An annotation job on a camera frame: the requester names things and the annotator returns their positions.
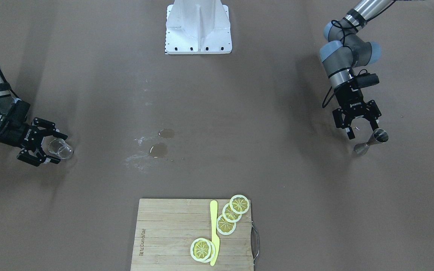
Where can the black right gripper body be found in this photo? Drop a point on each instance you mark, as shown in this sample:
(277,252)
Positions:
(20,131)

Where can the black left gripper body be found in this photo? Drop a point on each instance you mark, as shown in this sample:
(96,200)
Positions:
(350,101)

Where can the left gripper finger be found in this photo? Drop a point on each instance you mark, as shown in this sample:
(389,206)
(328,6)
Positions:
(343,118)
(372,114)

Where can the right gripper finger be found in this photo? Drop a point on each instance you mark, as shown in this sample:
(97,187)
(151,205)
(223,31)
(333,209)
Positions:
(37,158)
(45,128)

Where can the clear glass measuring cup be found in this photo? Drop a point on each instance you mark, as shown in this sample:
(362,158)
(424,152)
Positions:
(60,148)

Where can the steel double jigger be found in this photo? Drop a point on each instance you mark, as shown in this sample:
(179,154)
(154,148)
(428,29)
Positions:
(378,136)

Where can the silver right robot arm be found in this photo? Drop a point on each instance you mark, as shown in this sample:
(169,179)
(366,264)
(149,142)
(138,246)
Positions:
(7,98)

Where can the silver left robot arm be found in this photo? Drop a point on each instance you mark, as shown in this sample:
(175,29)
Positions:
(345,51)

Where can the bamboo cutting board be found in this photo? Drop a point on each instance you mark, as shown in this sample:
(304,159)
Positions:
(166,228)

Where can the yellow plastic knife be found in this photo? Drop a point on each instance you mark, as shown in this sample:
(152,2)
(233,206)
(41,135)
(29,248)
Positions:
(214,207)

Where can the lemon slice under pair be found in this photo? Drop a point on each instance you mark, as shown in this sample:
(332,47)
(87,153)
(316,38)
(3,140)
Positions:
(212,253)

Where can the lemon slice front pair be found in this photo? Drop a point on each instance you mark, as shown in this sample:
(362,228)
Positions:
(200,249)

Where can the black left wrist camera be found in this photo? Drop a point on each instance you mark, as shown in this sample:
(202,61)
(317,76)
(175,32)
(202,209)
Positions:
(364,79)

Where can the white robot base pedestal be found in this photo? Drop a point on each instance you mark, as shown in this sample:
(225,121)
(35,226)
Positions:
(198,27)

